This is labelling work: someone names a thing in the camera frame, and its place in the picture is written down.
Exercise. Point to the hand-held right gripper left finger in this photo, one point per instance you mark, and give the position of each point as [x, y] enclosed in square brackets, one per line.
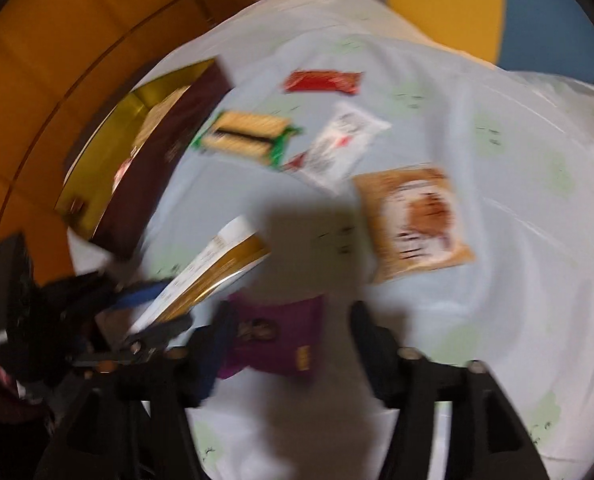
[208, 355]

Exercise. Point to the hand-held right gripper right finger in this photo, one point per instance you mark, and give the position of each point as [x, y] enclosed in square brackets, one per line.
[369, 355]

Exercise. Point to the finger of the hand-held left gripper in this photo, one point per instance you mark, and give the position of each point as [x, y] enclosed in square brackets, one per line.
[147, 342]
[137, 296]

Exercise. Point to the purple snack packet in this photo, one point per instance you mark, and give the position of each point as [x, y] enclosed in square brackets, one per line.
[277, 340]

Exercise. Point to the gold snack packet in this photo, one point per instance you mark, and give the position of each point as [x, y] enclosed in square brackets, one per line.
[217, 260]

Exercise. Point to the maroon tin box gold inside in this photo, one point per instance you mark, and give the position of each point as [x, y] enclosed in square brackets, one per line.
[147, 185]

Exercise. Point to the brown cake packet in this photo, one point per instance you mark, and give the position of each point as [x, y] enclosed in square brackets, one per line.
[417, 220]

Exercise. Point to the green cracker packet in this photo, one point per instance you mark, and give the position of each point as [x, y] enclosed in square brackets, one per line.
[242, 135]

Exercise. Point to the white snack packet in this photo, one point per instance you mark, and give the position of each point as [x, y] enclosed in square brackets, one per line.
[342, 145]

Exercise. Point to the red candy packet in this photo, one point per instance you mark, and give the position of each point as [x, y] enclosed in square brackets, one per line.
[322, 81]

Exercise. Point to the person's left forearm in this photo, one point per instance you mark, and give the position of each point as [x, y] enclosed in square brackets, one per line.
[2, 410]

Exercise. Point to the white plastic tablecloth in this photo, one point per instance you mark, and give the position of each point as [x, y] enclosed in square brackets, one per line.
[502, 210]

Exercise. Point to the wooden wardrobe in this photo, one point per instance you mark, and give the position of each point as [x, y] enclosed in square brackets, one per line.
[52, 85]

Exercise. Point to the grey yellow blue chair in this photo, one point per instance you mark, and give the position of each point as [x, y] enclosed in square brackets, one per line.
[447, 5]

